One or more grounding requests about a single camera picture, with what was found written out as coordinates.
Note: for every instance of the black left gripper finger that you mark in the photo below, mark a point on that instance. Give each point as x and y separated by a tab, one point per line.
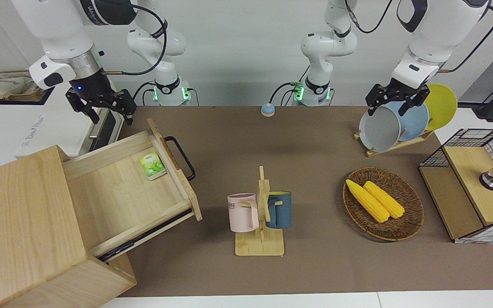
420	100
377	95

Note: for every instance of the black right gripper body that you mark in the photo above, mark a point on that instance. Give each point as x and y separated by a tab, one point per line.
94	87

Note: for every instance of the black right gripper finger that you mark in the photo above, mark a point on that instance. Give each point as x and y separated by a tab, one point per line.
79	102
127	107

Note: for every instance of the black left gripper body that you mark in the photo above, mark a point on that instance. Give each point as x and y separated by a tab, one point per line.
402	90

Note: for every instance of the light wooden drawer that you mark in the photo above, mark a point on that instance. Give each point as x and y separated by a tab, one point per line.
114	192

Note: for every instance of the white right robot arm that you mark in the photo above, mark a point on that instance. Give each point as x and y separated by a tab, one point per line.
62	34

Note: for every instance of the light wooden drawer cabinet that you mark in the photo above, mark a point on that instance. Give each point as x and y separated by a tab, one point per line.
19	226

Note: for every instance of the light blue plate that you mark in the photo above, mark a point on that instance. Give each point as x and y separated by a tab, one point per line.
413	122

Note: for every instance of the yellow plate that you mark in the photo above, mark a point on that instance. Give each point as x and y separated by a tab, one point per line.
442	105

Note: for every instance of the grey plate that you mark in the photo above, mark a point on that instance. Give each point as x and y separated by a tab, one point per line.
379	128

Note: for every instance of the wooden plate rack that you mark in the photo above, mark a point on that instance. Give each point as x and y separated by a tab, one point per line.
383	149

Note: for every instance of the white toaster oven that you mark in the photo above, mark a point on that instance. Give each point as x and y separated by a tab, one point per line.
24	124

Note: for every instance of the green tea bag packet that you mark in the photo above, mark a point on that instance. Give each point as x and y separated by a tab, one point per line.
152	166

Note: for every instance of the beige paper bag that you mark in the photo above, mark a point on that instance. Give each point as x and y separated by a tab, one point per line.
2	87

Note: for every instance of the yellow corn cob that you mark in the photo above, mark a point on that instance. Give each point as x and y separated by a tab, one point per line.
366	200
387	201

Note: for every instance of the blue wooden desk bell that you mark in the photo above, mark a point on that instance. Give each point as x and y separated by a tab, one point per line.
268	110

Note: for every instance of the brown wicker basket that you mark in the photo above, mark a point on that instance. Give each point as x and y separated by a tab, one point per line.
405	231

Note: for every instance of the dark blue mug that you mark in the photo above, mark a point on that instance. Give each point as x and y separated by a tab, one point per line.
281	211

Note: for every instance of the pink mug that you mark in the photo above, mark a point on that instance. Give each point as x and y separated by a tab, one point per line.
242	214

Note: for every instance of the brown table mat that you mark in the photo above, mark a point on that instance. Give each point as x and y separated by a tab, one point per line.
315	273

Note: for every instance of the wooden mug rack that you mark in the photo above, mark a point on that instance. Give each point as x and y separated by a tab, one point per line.
259	246

